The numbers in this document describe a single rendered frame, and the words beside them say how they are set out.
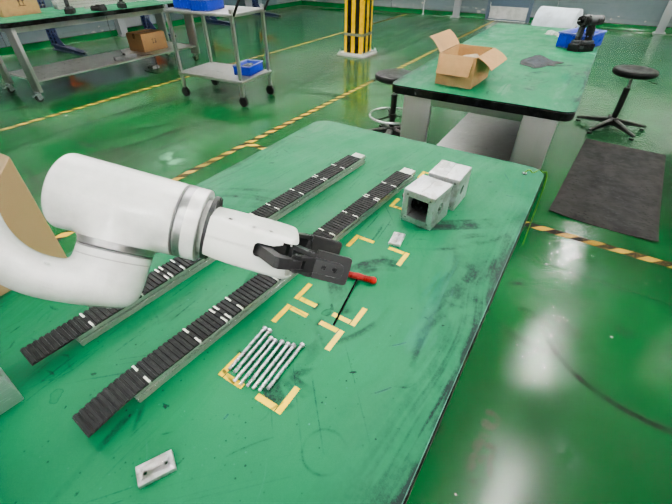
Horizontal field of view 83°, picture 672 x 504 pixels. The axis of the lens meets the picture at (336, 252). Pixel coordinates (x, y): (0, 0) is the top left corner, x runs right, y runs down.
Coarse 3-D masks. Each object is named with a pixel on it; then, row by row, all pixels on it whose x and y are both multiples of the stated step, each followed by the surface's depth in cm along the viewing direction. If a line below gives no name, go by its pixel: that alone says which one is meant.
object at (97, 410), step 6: (90, 402) 60; (96, 402) 59; (90, 408) 59; (96, 408) 59; (102, 408) 58; (90, 414) 58; (96, 414) 58; (102, 414) 58; (108, 414) 58; (96, 420) 57; (102, 420) 57
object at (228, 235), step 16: (224, 208) 44; (208, 224) 40; (224, 224) 40; (240, 224) 40; (256, 224) 42; (272, 224) 44; (208, 240) 40; (224, 240) 40; (240, 240) 40; (256, 240) 40; (272, 240) 40; (288, 240) 41; (208, 256) 41; (224, 256) 40; (240, 256) 40; (256, 256) 41; (272, 272) 41; (288, 272) 44
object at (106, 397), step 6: (108, 390) 61; (96, 396) 60; (102, 396) 60; (108, 396) 60; (114, 396) 60; (102, 402) 59; (108, 402) 59; (114, 402) 59; (120, 402) 59; (108, 408) 59; (114, 408) 58; (120, 408) 59
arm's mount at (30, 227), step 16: (0, 160) 76; (0, 176) 75; (16, 176) 77; (0, 192) 75; (16, 192) 78; (0, 208) 76; (16, 208) 79; (32, 208) 81; (16, 224) 80; (32, 224) 82; (32, 240) 83; (48, 240) 86; (64, 256) 90; (0, 288) 81
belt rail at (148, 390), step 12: (408, 168) 122; (408, 180) 119; (396, 192) 115; (360, 216) 101; (348, 228) 99; (336, 240) 96; (276, 288) 82; (264, 300) 80; (240, 312) 75; (228, 324) 74; (216, 336) 72; (204, 348) 70; (180, 360) 66; (168, 372) 66; (156, 384) 64; (144, 396) 62
